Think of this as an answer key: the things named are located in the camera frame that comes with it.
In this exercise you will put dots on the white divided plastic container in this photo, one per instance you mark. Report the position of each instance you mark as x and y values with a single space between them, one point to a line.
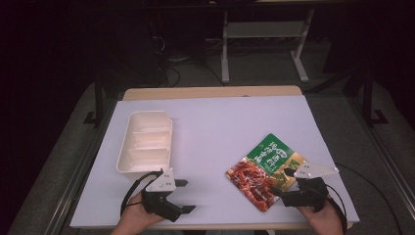
145 143

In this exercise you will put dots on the green and red snack packet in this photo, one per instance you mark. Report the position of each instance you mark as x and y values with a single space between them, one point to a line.
257 173

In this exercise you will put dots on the person's right hand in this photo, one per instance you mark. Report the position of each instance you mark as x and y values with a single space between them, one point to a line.
324 222

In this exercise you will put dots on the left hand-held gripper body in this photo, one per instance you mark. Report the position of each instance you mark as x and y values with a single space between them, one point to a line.
161 186

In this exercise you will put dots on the white metal desk frame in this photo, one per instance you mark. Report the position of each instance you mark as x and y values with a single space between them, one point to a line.
264 29

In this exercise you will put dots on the white table mat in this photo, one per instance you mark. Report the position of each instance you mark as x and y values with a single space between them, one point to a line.
212 130

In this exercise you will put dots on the person's left hand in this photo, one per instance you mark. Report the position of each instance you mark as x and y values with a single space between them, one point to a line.
135 217

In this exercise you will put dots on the black metal stand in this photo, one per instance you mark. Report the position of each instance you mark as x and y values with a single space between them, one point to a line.
98 104
368 101

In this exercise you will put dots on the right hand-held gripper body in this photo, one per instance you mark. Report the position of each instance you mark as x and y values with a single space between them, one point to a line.
311 192

